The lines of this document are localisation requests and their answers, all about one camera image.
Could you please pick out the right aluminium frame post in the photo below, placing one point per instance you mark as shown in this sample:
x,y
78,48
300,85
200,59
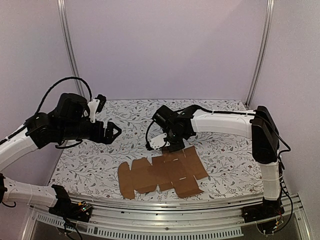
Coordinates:
x,y
262,51

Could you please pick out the aluminium front rail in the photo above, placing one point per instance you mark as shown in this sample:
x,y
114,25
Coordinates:
x,y
213,219

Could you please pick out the left aluminium frame post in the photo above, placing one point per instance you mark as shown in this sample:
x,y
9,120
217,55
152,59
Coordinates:
x,y
61,6

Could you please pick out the aluminium frame post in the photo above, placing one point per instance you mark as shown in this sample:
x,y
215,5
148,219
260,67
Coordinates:
x,y
61,6
262,51

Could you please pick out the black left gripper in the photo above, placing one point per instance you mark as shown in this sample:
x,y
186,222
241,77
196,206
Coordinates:
x,y
99,137

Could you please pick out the brown cardboard box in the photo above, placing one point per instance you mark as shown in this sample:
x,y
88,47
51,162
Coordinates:
x,y
178,170

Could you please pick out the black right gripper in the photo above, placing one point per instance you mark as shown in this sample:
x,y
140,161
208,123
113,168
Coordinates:
x,y
176,146

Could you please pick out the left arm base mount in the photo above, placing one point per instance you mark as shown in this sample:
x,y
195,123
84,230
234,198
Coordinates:
x,y
80,211

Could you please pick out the floral patterned table mat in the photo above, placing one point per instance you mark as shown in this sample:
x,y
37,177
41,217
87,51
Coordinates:
x,y
91,169

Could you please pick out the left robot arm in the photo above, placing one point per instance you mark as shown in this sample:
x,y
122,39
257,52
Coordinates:
x,y
74,118

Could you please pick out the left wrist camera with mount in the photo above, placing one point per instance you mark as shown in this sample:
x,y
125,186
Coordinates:
x,y
95,106

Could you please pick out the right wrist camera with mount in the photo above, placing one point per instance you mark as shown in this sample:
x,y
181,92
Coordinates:
x,y
157,142

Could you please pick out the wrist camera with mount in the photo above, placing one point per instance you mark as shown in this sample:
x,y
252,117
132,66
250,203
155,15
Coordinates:
x,y
157,142
95,106

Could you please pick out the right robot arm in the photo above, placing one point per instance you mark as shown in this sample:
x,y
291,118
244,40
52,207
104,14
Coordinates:
x,y
256,125

